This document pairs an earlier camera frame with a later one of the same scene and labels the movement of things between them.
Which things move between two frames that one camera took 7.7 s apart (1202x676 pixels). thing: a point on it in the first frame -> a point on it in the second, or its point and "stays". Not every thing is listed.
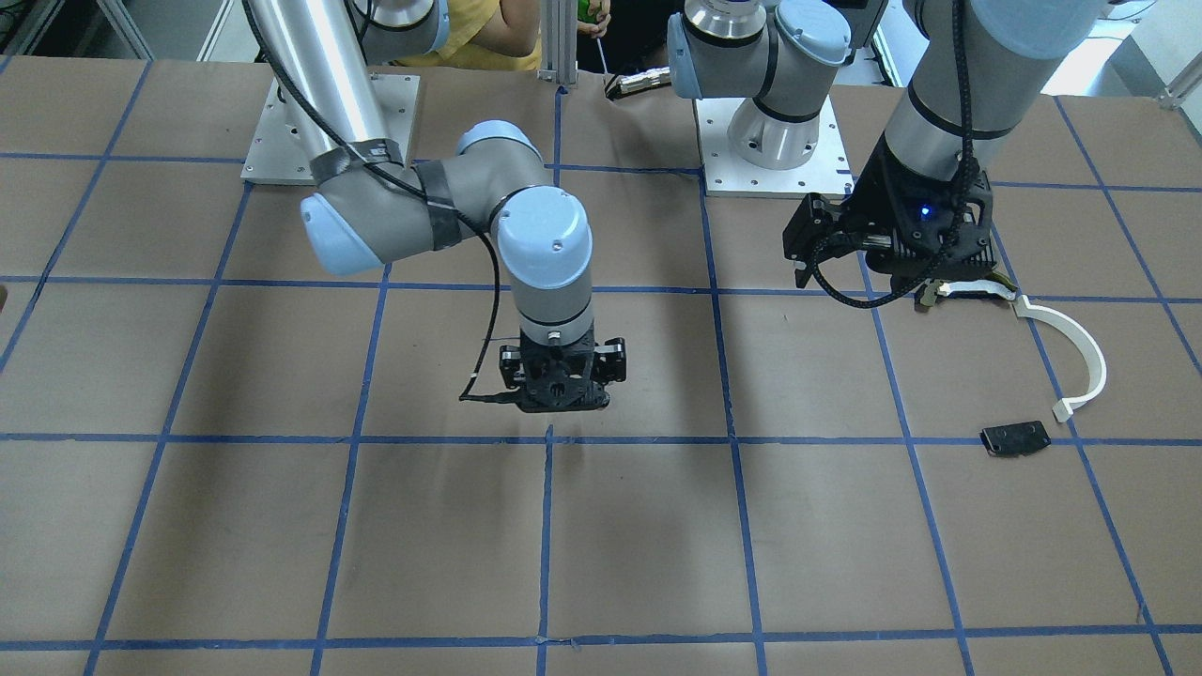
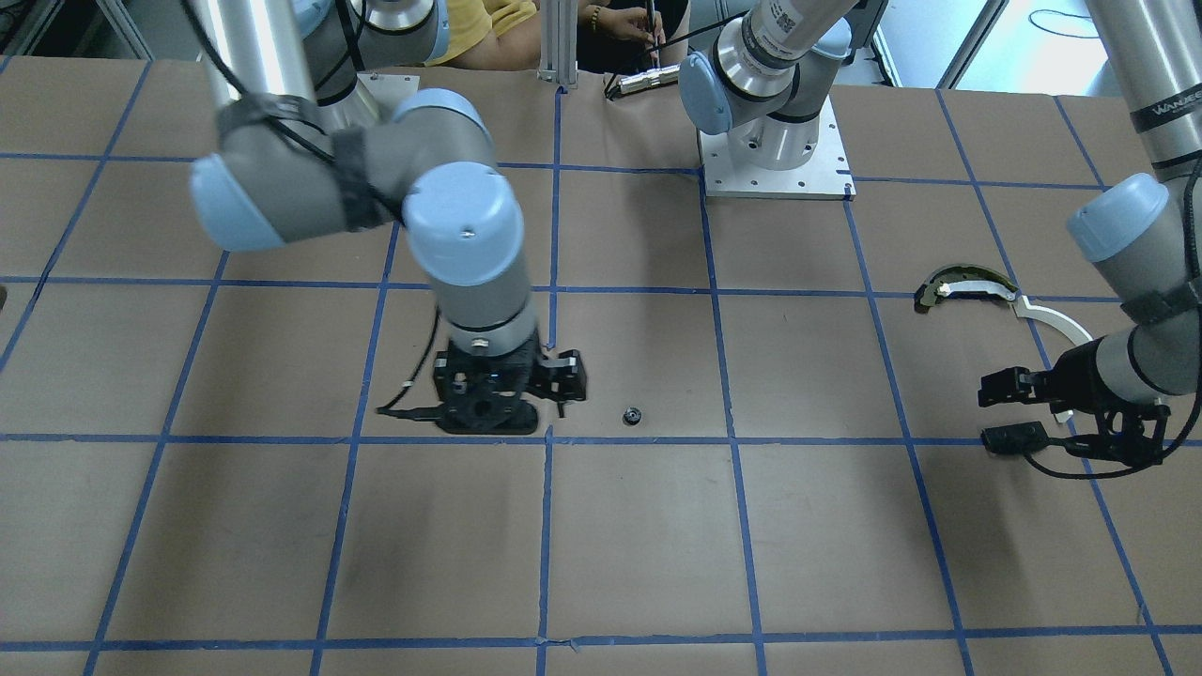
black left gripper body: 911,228 -> 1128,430
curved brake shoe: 994,284 stays
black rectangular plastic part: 1015,438 stays
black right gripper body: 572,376 -> 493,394
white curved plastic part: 1066,408 stays
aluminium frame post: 559,41 stays
